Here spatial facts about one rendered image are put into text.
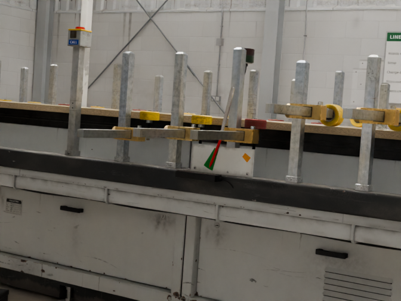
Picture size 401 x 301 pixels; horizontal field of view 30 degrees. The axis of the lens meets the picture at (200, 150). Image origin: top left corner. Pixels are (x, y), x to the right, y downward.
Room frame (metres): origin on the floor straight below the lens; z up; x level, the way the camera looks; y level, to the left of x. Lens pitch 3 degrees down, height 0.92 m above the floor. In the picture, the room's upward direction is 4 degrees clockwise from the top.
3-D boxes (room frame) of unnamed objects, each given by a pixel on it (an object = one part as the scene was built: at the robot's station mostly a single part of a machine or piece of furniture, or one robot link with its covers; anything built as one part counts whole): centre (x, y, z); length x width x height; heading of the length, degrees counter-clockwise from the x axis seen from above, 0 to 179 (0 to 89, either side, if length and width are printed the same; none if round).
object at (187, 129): (2.82, 0.08, 0.84); 0.14 x 0.06 x 0.05; 58
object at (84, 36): (3.10, 0.53, 1.18); 0.07 x 0.07 x 0.08; 58
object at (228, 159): (2.69, -0.08, 0.75); 0.26 x 0.01 x 0.10; 58
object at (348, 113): (2.37, -0.55, 0.95); 0.50 x 0.04 x 0.04; 148
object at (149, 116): (3.04, 0.22, 0.85); 0.08 x 0.08 x 0.11
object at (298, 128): (2.57, -0.33, 0.88); 0.04 x 0.04 x 0.48; 58
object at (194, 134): (2.58, -0.09, 0.84); 0.43 x 0.03 x 0.04; 148
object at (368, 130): (2.44, -0.54, 0.90); 0.04 x 0.04 x 0.48; 58
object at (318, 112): (2.56, -0.35, 0.95); 0.14 x 0.06 x 0.05; 58
